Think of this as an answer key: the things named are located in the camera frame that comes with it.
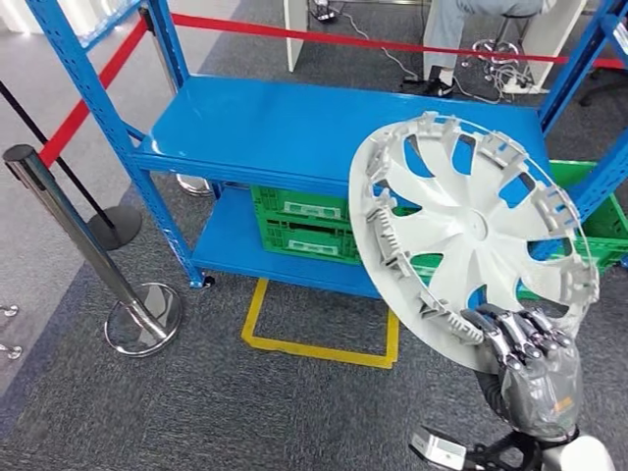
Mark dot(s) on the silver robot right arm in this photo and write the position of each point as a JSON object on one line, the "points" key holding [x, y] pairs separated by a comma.
{"points": [[583, 458]]}

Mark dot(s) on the white desk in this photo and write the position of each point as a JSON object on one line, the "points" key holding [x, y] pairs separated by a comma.
{"points": [[554, 45], [294, 32]]}

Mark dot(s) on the chrome furniture foot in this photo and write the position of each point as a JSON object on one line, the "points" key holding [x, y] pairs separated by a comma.
{"points": [[10, 351], [9, 311]]}

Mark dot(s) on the black chair base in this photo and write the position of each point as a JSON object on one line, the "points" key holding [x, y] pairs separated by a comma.
{"points": [[601, 88]]}

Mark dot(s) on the black stanchion with round base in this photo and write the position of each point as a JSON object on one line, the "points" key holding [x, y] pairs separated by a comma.
{"points": [[115, 227]]}

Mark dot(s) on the white power strip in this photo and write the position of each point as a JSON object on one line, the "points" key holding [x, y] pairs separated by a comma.
{"points": [[518, 84]]}

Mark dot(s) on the blue metal shelf rack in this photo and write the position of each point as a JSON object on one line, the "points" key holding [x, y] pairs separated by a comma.
{"points": [[294, 123]]}

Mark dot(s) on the chrome stanchion with round base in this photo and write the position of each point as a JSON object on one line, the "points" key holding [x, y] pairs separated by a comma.
{"points": [[142, 318]]}

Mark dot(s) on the chrome stanchion with black head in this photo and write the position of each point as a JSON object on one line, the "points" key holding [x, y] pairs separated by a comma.
{"points": [[194, 187]]}

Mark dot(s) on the chrome stool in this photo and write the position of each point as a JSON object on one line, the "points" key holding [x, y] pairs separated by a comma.
{"points": [[495, 49]]}

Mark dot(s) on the green plastic crate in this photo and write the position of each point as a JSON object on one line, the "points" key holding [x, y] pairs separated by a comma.
{"points": [[275, 237], [426, 266], [608, 221], [267, 198]]}

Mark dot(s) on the black power adapter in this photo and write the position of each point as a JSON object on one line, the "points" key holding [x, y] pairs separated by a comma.
{"points": [[324, 10]]}

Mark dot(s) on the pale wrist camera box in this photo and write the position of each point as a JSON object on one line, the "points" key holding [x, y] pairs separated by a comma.
{"points": [[436, 448]]}

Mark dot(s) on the red barrier belt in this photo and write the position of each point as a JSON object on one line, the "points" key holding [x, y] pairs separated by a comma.
{"points": [[318, 36], [88, 104]]}

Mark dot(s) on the person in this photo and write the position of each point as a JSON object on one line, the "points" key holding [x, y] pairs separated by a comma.
{"points": [[451, 26]]}

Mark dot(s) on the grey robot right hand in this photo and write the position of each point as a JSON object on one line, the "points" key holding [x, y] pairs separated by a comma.
{"points": [[540, 390]]}

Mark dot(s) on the grey plastic wheel hubcap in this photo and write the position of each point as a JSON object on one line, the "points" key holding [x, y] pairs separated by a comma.
{"points": [[466, 221]]}

